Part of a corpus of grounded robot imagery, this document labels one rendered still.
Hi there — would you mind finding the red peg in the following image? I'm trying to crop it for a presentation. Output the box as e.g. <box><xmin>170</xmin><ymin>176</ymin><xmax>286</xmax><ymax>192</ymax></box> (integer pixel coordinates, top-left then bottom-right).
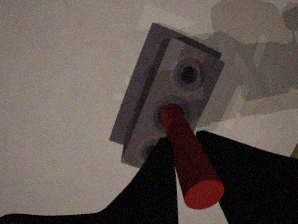
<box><xmin>160</xmin><ymin>104</ymin><xmax>225</xmax><ymax>210</ymax></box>

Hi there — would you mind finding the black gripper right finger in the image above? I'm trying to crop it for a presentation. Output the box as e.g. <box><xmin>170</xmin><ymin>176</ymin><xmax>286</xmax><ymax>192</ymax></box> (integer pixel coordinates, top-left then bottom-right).
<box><xmin>196</xmin><ymin>131</ymin><xmax>298</xmax><ymax>224</ymax></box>

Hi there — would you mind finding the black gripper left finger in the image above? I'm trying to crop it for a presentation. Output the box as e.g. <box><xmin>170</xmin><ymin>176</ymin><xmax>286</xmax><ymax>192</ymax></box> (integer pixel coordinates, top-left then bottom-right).
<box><xmin>0</xmin><ymin>136</ymin><xmax>178</xmax><ymax>224</ymax></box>

